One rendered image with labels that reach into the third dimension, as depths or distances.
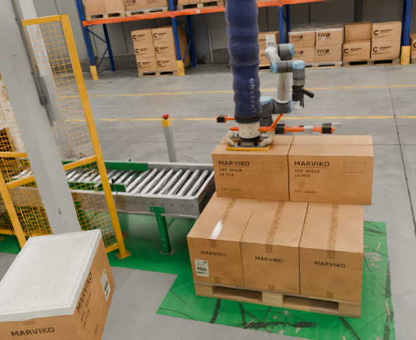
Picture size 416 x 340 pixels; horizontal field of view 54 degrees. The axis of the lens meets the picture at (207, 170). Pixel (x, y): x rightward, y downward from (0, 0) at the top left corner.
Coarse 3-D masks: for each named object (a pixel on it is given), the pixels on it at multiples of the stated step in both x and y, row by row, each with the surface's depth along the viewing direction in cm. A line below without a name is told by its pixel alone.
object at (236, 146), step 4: (228, 144) 335; (236, 144) 332; (240, 144) 329; (252, 144) 328; (256, 144) 324; (268, 144) 326; (228, 148) 329; (232, 148) 328; (236, 148) 326; (240, 148) 325; (244, 148) 324; (248, 148) 323; (252, 148) 322; (256, 148) 321; (260, 148) 320; (264, 148) 319
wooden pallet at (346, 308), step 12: (204, 288) 314; (216, 288) 321; (240, 288) 302; (252, 288) 298; (240, 300) 307; (252, 300) 304; (264, 300) 299; (276, 300) 296; (288, 300) 300; (300, 300) 298; (312, 300) 297; (336, 300) 279; (348, 300) 276; (324, 312) 287; (336, 312) 284; (348, 312) 280; (360, 312) 277
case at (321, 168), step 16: (304, 144) 322; (320, 144) 318; (336, 144) 315; (352, 144) 311; (368, 144) 308; (304, 160) 307; (320, 160) 303; (336, 160) 299; (352, 160) 295; (368, 160) 292; (304, 176) 312; (320, 176) 308; (336, 176) 304; (352, 176) 301; (368, 176) 297; (304, 192) 318; (320, 192) 314; (336, 192) 310; (352, 192) 306; (368, 192) 302
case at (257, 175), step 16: (224, 144) 343; (272, 144) 330; (288, 144) 326; (224, 160) 328; (240, 160) 323; (256, 160) 319; (272, 160) 314; (288, 160) 315; (224, 176) 334; (240, 176) 329; (256, 176) 325; (272, 176) 320; (288, 176) 318; (224, 192) 341; (240, 192) 336; (256, 192) 331; (272, 192) 326; (288, 192) 322
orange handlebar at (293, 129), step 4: (232, 128) 333; (236, 128) 332; (260, 128) 326; (264, 128) 325; (268, 128) 324; (272, 128) 323; (288, 128) 320; (292, 128) 317; (296, 128) 316; (300, 128) 317; (316, 128) 316; (320, 128) 315; (332, 128) 309
